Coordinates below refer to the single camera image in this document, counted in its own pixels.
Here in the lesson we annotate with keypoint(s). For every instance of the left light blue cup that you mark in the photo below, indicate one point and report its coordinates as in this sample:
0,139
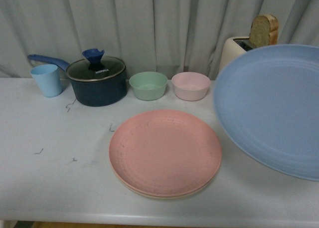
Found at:
47,79

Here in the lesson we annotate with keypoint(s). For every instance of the bread slice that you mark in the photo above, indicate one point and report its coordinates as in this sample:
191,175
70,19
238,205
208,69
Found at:
264,30

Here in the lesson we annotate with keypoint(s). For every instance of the glass pot lid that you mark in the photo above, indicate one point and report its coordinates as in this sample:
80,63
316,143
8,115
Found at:
95,66

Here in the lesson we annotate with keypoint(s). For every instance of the pink plate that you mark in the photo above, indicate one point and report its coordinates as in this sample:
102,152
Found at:
165,152

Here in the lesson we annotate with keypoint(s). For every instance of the beige plate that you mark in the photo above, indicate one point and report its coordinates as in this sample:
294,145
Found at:
158,197

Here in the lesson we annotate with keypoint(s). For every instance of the cream toaster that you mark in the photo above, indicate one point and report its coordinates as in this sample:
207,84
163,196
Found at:
233,48

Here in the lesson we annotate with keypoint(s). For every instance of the dark blue saucepan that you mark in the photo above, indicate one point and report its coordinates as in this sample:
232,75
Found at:
94,93

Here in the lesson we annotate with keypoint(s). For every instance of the pink bowl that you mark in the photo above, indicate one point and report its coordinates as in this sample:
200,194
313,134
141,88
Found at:
190,86

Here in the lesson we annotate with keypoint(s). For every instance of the green bowl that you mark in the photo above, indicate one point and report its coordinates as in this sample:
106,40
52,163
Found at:
148,86

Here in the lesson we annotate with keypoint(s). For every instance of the blue plate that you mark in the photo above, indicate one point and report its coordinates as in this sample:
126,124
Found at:
267,102

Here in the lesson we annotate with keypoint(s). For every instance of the grey curtain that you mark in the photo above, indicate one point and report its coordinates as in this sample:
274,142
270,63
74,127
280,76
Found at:
168,36

